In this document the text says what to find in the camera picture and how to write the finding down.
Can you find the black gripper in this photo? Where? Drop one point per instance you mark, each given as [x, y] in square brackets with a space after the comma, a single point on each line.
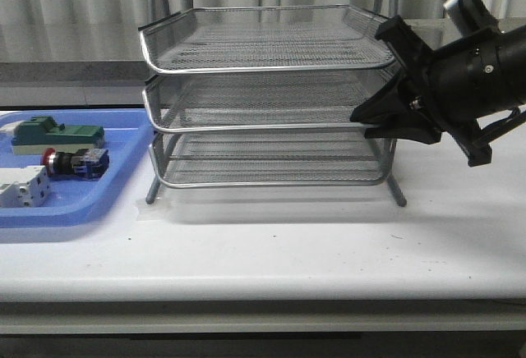
[436, 91]

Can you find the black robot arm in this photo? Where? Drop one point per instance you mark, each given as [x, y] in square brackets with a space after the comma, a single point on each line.
[511, 55]

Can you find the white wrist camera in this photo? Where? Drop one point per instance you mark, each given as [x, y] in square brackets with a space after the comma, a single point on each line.
[474, 16]

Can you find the red emergency stop button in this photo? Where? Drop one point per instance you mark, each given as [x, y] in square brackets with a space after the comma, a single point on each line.
[88, 164]

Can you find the grey stone back counter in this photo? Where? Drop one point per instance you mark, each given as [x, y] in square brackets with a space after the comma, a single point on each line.
[71, 66]

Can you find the blue plastic tray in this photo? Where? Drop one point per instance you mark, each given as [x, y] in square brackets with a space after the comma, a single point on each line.
[74, 200]

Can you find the green terminal block module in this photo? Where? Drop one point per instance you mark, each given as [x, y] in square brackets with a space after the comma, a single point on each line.
[35, 135]

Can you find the white circuit breaker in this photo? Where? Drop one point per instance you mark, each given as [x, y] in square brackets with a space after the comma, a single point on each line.
[24, 187]

